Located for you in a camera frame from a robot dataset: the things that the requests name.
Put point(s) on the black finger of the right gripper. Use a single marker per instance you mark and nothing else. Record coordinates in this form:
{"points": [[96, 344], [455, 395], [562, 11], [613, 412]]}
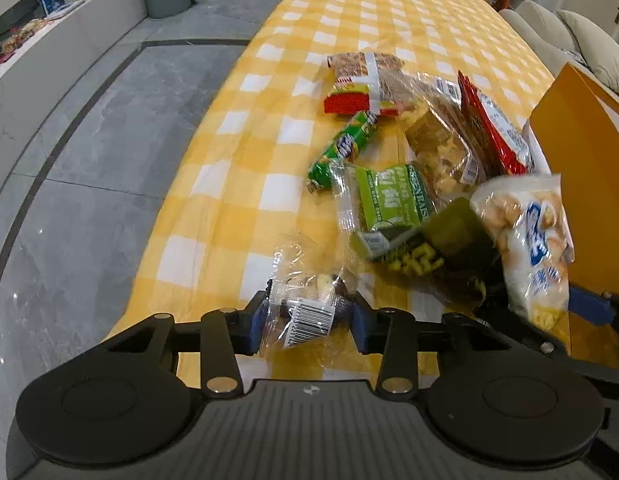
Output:
{"points": [[598, 309], [492, 308]]}

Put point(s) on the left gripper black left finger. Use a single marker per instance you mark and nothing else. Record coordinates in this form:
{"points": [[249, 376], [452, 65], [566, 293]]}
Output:
{"points": [[217, 339]]}

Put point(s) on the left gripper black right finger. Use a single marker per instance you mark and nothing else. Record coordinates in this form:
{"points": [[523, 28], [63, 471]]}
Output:
{"points": [[474, 362]]}

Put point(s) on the dark yellow snack packet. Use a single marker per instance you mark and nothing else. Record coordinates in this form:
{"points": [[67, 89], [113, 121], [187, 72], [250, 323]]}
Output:
{"points": [[451, 254]]}

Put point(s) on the clear bag of dark candies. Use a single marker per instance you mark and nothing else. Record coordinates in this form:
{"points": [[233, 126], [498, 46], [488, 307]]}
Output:
{"points": [[310, 304]]}

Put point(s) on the white bag of puffs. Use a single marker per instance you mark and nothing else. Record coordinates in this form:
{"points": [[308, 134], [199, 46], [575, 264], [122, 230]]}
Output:
{"points": [[526, 219]]}

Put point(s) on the green wafer packet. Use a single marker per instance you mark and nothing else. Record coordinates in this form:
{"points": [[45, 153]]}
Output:
{"points": [[369, 200]]}

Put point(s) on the red snack bag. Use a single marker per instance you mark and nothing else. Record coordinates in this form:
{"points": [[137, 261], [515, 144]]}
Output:
{"points": [[499, 145]]}

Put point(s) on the green tube snack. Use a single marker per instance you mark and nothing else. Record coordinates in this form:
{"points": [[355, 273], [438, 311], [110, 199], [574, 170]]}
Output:
{"points": [[347, 144]]}

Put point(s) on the clear bag brown pastries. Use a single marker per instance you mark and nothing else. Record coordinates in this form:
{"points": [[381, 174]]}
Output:
{"points": [[430, 115]]}

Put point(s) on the orange cardboard box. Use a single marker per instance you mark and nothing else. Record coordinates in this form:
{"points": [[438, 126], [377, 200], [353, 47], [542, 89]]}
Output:
{"points": [[574, 132]]}

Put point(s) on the yellow checkered tablecloth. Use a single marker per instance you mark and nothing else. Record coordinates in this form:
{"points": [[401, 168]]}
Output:
{"points": [[240, 192]]}

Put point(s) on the beige cushion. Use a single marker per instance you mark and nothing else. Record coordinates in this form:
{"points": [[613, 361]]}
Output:
{"points": [[599, 50]]}

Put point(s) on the beige sofa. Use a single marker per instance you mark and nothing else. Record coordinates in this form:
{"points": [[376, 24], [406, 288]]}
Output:
{"points": [[547, 35]]}

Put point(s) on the white low shelf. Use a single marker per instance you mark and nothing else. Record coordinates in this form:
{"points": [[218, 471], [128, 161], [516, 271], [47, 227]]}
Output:
{"points": [[39, 74]]}

